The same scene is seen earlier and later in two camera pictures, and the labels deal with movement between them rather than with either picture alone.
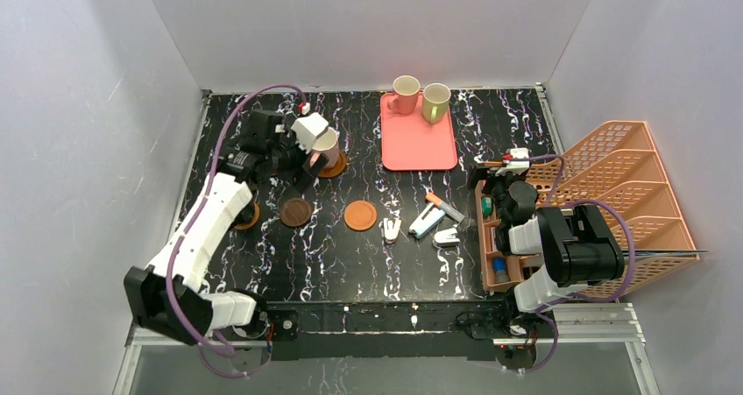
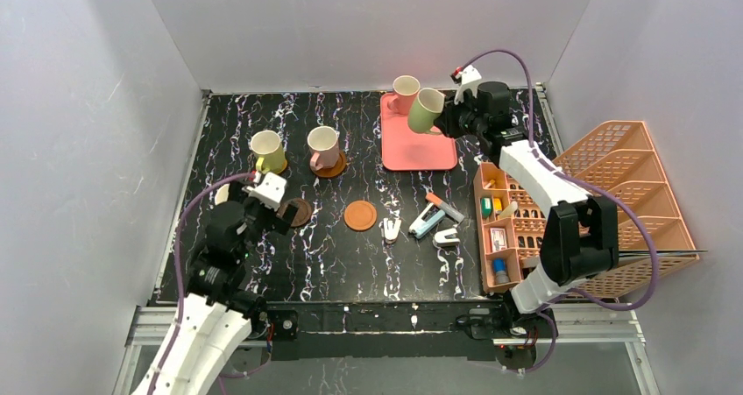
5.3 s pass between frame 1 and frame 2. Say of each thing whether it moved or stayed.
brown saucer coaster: stayed
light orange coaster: stayed
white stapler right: stayed
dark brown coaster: stayed
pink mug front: stayed
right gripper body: moved
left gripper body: moved
